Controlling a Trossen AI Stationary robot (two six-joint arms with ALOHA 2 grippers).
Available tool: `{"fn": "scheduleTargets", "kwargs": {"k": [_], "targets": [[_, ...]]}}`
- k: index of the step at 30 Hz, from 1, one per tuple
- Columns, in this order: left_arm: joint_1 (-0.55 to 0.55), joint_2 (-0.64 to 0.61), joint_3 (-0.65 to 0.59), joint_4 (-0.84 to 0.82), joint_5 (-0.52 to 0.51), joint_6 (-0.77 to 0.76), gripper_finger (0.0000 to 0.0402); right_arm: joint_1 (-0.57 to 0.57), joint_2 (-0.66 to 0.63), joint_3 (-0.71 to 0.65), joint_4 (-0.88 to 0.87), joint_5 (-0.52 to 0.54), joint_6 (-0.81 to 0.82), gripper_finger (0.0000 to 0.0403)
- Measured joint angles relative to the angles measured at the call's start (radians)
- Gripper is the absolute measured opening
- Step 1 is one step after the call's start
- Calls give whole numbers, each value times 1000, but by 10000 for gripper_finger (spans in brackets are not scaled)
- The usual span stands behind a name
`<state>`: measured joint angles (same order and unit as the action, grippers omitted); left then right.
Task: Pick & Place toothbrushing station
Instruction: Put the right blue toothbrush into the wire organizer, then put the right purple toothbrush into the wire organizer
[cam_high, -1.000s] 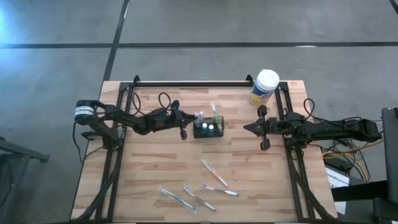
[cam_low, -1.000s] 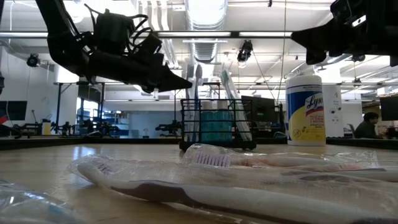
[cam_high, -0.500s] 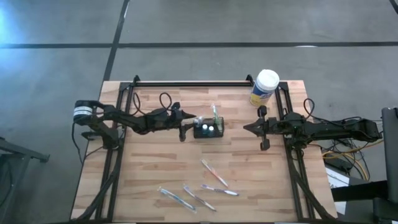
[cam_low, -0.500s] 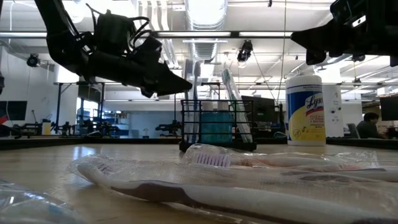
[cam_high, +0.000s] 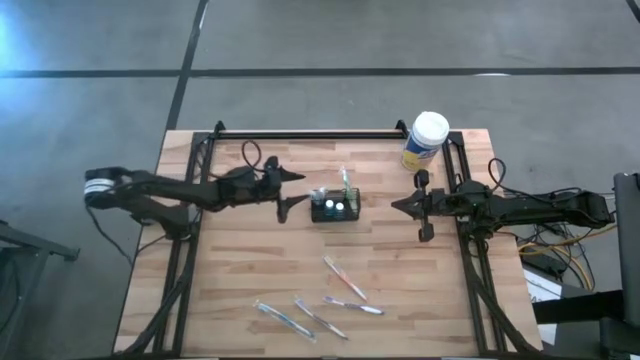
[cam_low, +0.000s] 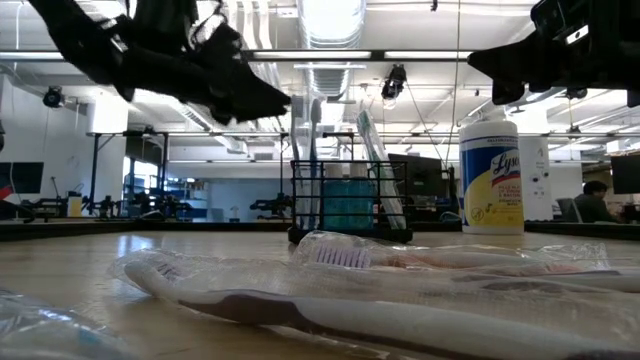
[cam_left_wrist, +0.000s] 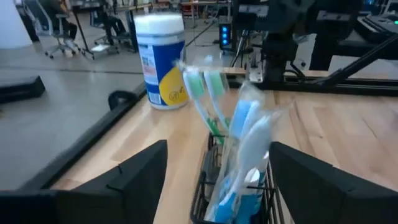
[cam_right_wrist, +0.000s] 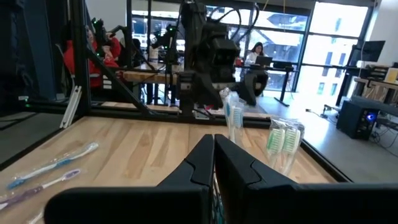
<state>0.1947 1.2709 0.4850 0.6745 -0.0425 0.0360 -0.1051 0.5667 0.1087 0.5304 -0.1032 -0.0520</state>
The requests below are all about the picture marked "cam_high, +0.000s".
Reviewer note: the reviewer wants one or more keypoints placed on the black aluminium table frame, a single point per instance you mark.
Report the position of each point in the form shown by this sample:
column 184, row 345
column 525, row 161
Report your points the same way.
column 310, row 135

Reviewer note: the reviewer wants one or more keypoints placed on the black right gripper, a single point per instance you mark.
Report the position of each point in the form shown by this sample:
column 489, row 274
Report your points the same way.
column 442, row 204

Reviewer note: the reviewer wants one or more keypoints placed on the blue mouthwash bottle white cap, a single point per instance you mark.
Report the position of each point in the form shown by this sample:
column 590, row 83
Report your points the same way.
column 339, row 205
column 329, row 202

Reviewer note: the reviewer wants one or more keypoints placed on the grey metal stand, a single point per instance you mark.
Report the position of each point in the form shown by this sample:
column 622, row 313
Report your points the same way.
column 30, row 247

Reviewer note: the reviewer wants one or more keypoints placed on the white paper sheet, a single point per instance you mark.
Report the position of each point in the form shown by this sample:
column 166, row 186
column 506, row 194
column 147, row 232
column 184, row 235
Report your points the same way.
column 540, row 290

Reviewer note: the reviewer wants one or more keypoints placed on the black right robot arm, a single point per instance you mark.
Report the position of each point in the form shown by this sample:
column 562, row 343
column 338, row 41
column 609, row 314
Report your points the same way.
column 540, row 207

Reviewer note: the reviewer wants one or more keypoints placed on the orange toothbrush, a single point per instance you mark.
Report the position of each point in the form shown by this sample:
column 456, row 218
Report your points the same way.
column 345, row 278

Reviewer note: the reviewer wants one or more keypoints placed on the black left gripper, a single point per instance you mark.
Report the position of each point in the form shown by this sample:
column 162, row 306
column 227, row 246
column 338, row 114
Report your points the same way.
column 247, row 187

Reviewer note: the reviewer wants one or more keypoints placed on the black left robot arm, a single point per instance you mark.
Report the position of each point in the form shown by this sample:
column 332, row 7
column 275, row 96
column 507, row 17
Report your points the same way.
column 160, row 190

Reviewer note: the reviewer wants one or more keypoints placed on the white-lidded wipes canister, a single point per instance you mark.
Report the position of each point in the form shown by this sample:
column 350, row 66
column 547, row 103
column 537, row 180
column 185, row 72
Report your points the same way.
column 425, row 140

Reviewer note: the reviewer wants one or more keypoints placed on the green toothbrush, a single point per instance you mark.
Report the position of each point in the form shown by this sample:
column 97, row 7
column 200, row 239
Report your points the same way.
column 347, row 189

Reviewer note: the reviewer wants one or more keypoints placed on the blue toothbrush in clear wrap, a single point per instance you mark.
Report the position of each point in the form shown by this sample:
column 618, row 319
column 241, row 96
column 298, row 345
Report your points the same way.
column 285, row 320

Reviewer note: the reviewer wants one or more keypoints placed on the black equipment stand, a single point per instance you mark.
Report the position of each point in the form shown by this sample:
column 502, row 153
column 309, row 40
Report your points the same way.
column 620, row 340

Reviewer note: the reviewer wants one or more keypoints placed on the black power brick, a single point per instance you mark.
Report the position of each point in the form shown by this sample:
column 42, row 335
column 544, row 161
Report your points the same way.
column 545, row 262

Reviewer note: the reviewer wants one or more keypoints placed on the purple toothbrush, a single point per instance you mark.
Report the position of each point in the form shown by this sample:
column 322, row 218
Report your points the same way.
column 320, row 319
column 352, row 305

